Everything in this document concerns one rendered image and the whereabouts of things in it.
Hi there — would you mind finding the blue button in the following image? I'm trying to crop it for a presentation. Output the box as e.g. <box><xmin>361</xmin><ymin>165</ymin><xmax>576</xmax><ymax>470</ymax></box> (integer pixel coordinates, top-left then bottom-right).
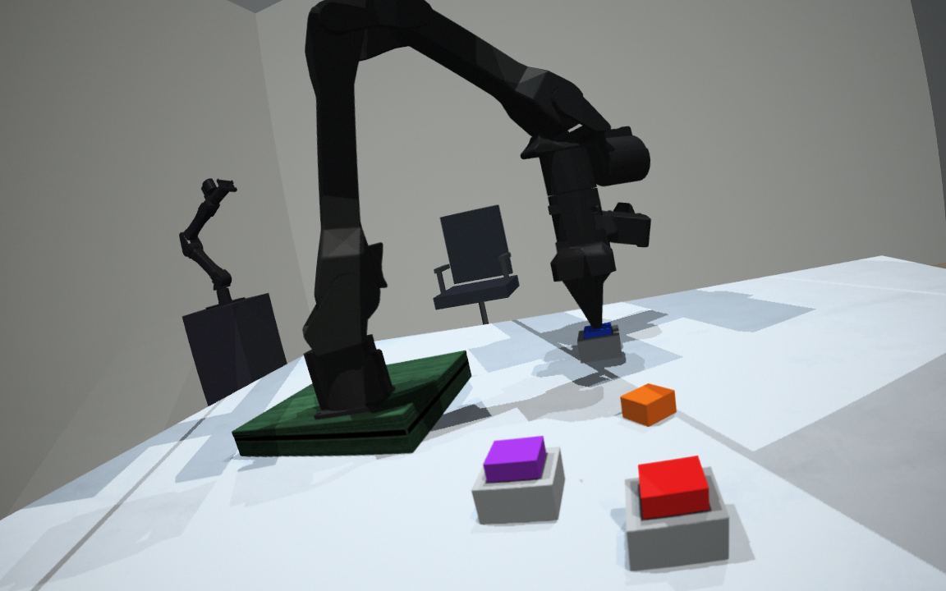
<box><xmin>577</xmin><ymin>323</ymin><xmax>622</xmax><ymax>364</ymax></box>

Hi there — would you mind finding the orange block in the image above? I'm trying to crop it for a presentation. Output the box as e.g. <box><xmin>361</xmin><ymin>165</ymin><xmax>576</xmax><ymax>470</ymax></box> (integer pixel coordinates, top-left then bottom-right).
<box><xmin>620</xmin><ymin>383</ymin><xmax>677</xmax><ymax>427</ymax></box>

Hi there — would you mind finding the red button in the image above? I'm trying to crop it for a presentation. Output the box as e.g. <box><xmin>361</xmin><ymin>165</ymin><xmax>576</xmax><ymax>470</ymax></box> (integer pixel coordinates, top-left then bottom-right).
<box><xmin>624</xmin><ymin>456</ymin><xmax>729</xmax><ymax>571</ymax></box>

